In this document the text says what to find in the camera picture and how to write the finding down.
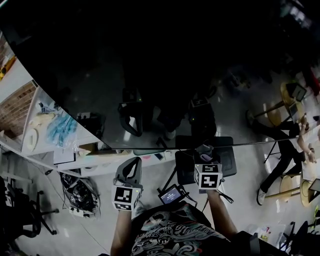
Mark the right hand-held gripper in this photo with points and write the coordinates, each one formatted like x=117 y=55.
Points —
x=208 y=181

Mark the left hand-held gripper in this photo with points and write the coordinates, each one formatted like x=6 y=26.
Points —
x=123 y=196

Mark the grey and purple cloth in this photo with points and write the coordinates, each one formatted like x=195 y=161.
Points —
x=205 y=152

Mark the person's left forearm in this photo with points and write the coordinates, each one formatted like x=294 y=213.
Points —
x=121 y=232

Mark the person's right forearm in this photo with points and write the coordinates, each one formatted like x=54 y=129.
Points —
x=221 y=215

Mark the pink round object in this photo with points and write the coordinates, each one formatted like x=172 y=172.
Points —
x=147 y=158

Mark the green tinted panel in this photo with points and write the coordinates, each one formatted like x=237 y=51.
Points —
x=145 y=152

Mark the cardboard box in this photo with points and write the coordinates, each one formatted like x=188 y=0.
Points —
x=90 y=148

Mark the small black chest monitor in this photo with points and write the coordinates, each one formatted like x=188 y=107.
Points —
x=171 y=196

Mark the white power strip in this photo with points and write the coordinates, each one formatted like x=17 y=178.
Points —
x=80 y=212

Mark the flat white box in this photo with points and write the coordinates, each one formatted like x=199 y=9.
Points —
x=63 y=156

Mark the person's black patterned shirt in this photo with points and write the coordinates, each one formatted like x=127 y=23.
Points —
x=175 y=232

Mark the bag of small blue items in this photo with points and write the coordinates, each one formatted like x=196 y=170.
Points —
x=61 y=130

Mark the round wooden table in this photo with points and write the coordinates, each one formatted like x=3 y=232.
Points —
x=287 y=185

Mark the clear plastic box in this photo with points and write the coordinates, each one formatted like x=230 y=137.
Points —
x=265 y=233

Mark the white foam roll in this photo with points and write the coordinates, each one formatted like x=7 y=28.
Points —
x=32 y=138

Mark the silver laptop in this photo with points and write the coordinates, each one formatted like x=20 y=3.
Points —
x=310 y=171

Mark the black office chair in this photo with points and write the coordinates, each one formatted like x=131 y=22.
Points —
x=22 y=207
x=300 y=237

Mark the black tablet with stand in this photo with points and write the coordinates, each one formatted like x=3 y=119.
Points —
x=315 y=187

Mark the white metal shelf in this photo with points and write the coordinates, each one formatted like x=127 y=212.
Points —
x=17 y=82

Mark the yellow toys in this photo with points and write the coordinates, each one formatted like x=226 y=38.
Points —
x=3 y=71

